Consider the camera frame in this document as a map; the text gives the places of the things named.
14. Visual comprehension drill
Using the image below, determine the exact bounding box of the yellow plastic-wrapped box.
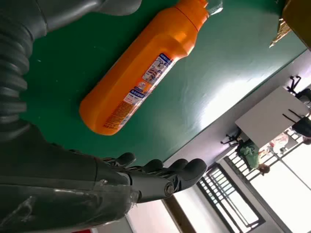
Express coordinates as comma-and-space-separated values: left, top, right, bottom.
269, 0, 311, 52

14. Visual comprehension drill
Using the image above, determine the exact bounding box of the black window grille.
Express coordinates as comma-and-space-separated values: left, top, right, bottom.
197, 163, 266, 233

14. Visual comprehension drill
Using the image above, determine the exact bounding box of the black balcony railing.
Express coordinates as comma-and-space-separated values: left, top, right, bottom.
223, 127, 306, 182

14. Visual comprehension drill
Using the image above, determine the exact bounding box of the black office chair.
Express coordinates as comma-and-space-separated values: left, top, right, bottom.
220, 128, 242, 147
286, 75, 311, 104

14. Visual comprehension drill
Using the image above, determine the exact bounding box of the white background table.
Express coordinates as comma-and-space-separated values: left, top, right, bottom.
234, 86, 309, 149

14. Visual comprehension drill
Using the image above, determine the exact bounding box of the person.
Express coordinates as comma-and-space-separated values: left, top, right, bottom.
236, 138, 271, 176

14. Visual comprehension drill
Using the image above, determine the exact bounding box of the green table mat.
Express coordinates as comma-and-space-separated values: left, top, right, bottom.
20, 0, 308, 166

